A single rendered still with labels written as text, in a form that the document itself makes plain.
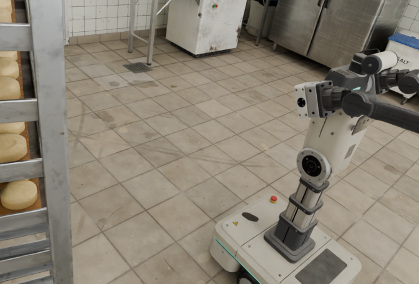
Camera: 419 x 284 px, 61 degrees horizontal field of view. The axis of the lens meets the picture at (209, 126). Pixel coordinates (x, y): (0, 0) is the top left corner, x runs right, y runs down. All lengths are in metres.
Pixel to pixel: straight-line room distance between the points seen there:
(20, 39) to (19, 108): 0.09
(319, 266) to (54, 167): 1.63
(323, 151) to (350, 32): 3.45
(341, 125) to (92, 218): 1.51
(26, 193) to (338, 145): 1.16
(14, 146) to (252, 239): 1.53
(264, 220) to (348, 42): 3.27
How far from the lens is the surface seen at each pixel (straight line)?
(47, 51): 0.41
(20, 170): 0.53
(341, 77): 1.42
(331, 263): 2.01
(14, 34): 0.44
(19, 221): 0.59
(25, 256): 0.65
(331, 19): 4.97
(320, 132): 1.49
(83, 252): 2.11
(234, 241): 1.90
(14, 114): 0.48
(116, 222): 2.24
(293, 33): 5.25
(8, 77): 0.54
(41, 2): 0.40
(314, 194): 1.70
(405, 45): 4.91
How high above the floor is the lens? 1.65
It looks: 31 degrees down
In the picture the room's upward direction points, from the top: 12 degrees clockwise
